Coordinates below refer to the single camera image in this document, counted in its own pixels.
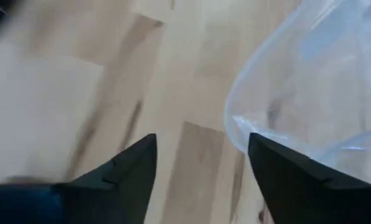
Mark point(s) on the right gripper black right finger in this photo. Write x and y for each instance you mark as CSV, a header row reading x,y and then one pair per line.
x,y
313,205

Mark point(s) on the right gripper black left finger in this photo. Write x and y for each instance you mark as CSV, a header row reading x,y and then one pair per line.
x,y
110,199

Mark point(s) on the clear plastic storage bin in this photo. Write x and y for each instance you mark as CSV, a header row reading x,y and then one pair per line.
x,y
297,77

